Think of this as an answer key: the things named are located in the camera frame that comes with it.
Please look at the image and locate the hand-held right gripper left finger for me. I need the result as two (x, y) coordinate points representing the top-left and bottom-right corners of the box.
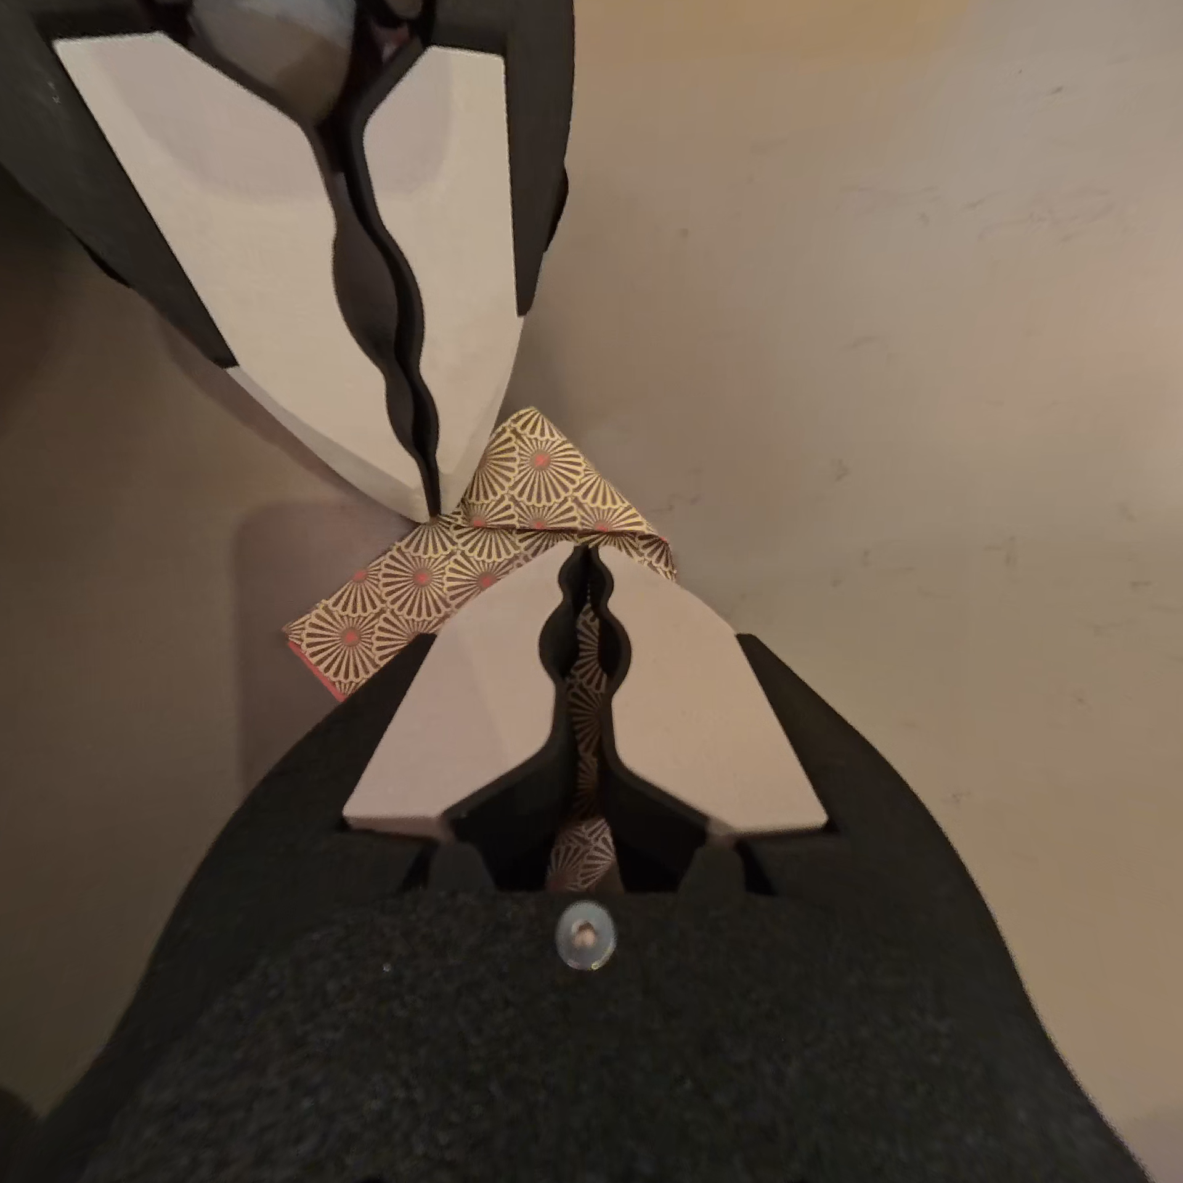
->
(343, 544), (593, 894)

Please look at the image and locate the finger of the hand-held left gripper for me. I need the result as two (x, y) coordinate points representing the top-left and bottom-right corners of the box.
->
(54, 29), (440, 518)
(350, 43), (530, 515)

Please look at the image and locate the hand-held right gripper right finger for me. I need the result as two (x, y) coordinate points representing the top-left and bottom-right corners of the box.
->
(592, 546), (830, 894)

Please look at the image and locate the gold patterned origami paper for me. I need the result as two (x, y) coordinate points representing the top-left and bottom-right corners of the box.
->
(285, 406), (681, 895)

